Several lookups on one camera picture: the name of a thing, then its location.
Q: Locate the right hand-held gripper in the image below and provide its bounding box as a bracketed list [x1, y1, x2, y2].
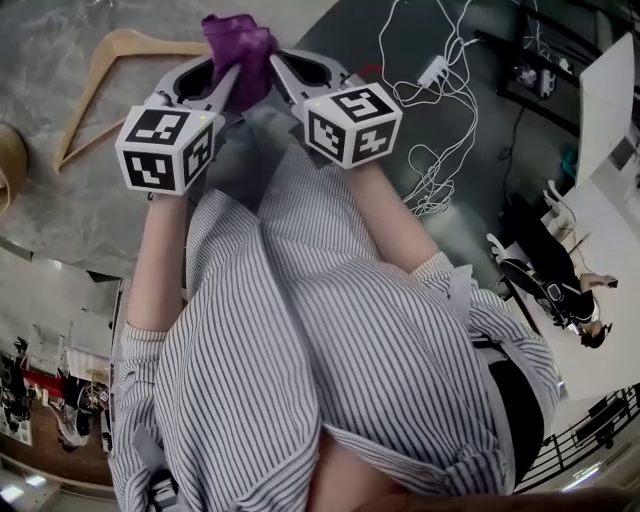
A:
[268, 47, 404, 172]

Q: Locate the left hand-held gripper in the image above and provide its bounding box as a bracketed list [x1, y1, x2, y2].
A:
[114, 54, 243, 197]

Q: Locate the purple cloth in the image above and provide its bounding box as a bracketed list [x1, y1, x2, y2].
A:
[201, 13, 280, 114]

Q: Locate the person's left forearm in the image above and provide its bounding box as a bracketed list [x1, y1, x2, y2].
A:
[122, 192, 194, 334]

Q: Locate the person's right forearm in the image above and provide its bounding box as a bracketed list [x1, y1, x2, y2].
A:
[347, 162, 441, 274]

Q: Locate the white power strip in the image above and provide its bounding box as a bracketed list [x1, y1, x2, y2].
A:
[417, 54, 450, 87]

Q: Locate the round bamboo basket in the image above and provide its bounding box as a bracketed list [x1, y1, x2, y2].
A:
[0, 122, 29, 216]

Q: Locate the person's striped shirt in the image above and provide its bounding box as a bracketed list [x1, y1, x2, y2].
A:
[110, 142, 564, 512]

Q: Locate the white desk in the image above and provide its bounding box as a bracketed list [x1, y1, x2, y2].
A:
[574, 32, 636, 189]

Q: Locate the person's bare neck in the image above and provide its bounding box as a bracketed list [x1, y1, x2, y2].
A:
[309, 427, 451, 512]

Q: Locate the person's black backpack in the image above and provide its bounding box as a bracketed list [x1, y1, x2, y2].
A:
[487, 357, 546, 486]

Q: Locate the black railing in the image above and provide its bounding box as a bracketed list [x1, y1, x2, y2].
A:
[517, 384, 640, 494]

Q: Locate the tangled white cable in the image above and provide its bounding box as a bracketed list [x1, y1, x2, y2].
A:
[378, 0, 481, 217]

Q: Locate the black desk frame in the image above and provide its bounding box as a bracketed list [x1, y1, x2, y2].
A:
[474, 0, 601, 136]

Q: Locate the grey backpack strap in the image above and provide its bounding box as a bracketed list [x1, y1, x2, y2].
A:
[130, 424, 181, 512]
[449, 264, 474, 331]

